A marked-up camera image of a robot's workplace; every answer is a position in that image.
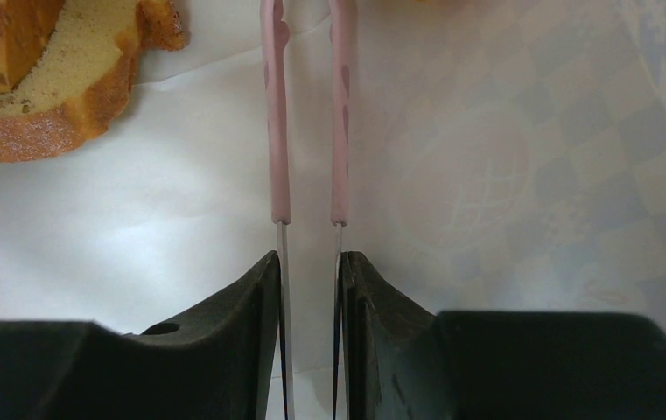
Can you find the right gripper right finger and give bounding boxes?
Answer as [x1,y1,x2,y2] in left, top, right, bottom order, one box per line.
[341,251,666,419]

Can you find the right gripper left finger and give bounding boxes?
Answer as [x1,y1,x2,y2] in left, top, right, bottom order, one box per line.
[0,251,280,419]

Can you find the brown checkered paper bag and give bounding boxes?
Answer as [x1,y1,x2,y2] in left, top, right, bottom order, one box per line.
[0,0,666,420]

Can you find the pink metal tongs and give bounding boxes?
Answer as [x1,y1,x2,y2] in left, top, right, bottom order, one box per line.
[260,0,351,419]

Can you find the small yellow fake bread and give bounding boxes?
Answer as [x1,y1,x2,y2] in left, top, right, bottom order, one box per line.
[0,0,187,162]

